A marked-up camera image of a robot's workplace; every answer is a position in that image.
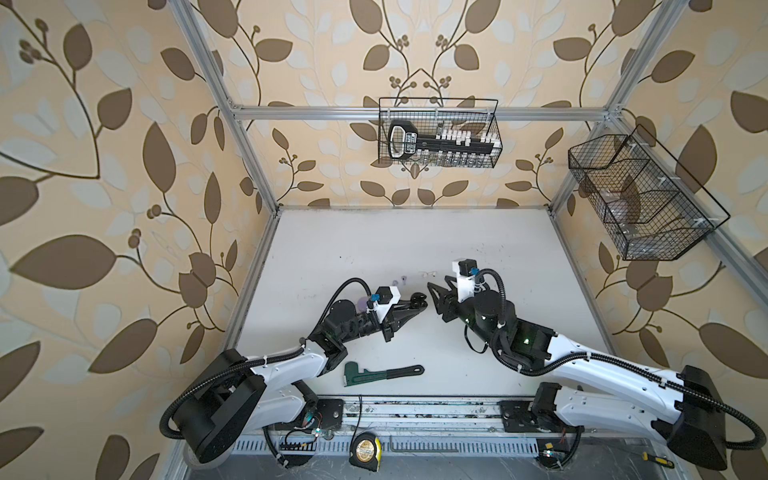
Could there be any black round earbud case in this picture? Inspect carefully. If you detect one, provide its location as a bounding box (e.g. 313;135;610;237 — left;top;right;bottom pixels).
410;292;428;309

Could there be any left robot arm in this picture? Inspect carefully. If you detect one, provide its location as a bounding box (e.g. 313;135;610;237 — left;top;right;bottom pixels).
159;277;428;466

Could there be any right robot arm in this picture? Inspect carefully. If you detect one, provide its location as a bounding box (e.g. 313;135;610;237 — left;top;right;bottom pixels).
427;262;767;471

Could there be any green pipe wrench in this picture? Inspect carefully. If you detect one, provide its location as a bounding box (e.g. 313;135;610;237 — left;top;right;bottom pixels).
343;362;425;387

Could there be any yellow black tape measure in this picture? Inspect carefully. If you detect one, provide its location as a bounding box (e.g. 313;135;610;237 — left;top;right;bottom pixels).
349;432;382;472

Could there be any yellow black screwdriver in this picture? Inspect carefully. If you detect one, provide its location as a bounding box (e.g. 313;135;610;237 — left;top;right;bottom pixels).
642;452;675;469

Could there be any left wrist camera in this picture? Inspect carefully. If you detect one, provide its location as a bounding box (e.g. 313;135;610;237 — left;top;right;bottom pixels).
367;286;401;324

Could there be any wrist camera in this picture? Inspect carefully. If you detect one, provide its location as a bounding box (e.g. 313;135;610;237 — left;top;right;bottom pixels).
452;259;479;303
367;286;401;324

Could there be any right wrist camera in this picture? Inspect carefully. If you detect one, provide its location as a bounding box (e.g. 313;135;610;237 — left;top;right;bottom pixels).
452;259;479;303

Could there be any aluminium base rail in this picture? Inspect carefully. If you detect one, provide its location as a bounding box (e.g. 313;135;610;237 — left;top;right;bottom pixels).
173;394;661;457

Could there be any back wire basket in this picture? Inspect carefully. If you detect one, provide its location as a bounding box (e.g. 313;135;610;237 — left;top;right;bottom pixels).
377;96;503;169

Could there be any side wire basket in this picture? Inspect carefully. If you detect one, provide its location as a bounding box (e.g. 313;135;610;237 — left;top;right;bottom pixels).
568;125;731;261

